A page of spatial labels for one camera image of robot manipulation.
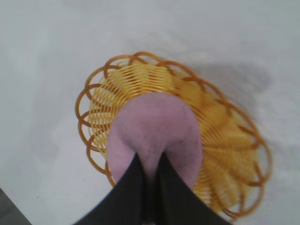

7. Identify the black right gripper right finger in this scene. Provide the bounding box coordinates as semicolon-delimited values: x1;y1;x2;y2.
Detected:
156;151;226;225

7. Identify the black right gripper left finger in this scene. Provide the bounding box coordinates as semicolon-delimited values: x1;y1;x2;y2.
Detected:
77;151;152;225

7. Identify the yellow woven plastic basket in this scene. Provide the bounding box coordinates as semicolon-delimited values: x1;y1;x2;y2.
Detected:
75;51;274;220

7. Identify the pink peach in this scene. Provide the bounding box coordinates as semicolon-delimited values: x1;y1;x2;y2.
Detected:
106;92;203;188

